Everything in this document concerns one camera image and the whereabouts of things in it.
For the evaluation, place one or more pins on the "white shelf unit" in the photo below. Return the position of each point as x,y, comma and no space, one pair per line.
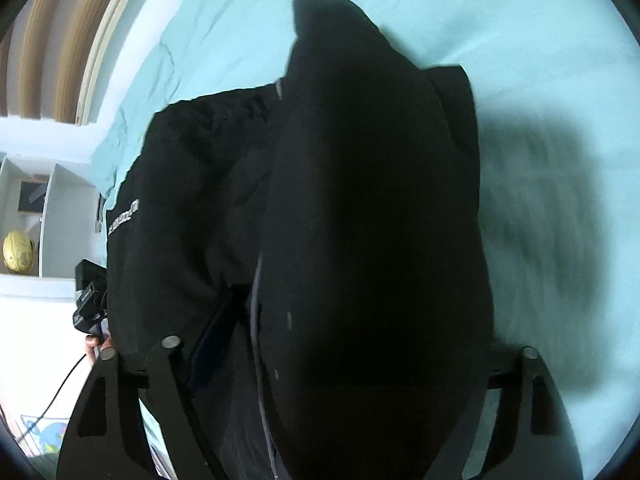
65,220

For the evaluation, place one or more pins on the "brown striped curtain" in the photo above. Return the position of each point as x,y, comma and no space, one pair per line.
55,35

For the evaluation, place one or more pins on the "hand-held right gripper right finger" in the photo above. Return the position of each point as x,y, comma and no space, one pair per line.
535,375

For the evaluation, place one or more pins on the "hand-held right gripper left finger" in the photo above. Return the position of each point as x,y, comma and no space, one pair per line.
215,340

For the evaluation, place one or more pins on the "dark box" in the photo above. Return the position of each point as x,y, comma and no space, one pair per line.
31,196

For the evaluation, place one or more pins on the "black jacket with grey stripes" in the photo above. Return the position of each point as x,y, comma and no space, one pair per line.
350,210

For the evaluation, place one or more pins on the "printed floor mat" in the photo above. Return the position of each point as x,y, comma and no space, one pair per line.
47,435

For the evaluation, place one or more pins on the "person's left hand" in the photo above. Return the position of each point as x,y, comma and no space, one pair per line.
95,347

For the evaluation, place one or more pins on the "yellow ball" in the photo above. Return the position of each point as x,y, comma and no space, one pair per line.
19,252

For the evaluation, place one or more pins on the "beige bed frame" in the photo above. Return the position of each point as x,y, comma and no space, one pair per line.
107,35

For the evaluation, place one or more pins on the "light green bed sheet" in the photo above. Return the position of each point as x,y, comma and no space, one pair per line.
525,60

